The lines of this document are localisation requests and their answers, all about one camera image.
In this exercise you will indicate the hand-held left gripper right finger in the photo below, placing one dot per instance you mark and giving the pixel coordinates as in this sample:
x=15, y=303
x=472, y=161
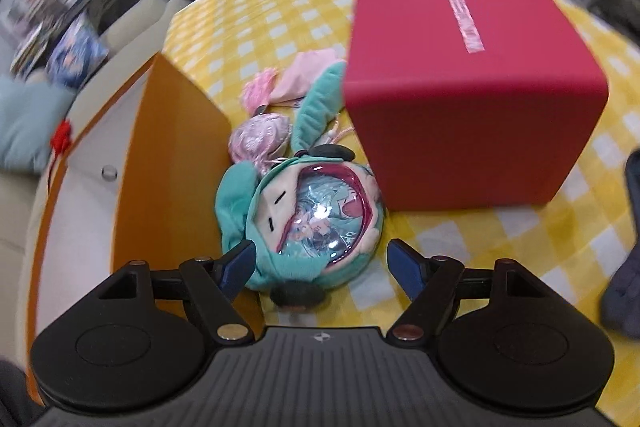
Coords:
x=405, y=265

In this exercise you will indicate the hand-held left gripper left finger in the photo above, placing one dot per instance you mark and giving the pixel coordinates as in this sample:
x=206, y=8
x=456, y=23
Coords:
x=237, y=265

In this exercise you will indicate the teal plush pouch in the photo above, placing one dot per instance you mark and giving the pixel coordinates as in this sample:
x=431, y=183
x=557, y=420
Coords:
x=280, y=207

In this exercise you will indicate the orange cardboard box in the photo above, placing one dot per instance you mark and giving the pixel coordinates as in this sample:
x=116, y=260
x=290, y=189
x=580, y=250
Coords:
x=170, y=157

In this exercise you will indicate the red cube box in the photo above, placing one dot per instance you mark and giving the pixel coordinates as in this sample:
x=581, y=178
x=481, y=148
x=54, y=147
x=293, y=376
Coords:
x=465, y=107

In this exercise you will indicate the pink tassel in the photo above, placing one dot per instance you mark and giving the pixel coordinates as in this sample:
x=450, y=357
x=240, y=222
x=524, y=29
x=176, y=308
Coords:
x=257, y=89

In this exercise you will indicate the light pink cloth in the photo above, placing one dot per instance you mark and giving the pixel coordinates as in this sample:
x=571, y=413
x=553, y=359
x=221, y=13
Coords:
x=305, y=74

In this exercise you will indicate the red ribbon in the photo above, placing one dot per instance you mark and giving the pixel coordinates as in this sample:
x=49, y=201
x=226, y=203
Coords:
x=62, y=137

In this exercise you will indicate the person's dark trouser leg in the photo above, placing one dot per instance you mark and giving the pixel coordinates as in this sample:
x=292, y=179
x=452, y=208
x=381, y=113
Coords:
x=622, y=297

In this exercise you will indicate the beige sofa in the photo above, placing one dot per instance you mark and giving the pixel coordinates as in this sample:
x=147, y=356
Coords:
x=20, y=217

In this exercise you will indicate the light blue cushion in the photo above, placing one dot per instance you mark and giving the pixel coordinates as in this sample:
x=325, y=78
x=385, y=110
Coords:
x=30, y=122

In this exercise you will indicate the yellow checked tablecloth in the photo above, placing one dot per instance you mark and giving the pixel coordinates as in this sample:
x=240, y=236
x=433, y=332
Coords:
x=280, y=7

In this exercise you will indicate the blue patterned cushion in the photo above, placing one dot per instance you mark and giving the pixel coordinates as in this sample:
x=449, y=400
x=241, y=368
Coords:
x=77, y=52

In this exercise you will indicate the cluttered side shelf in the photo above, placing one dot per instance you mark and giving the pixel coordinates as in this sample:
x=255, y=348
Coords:
x=50, y=2

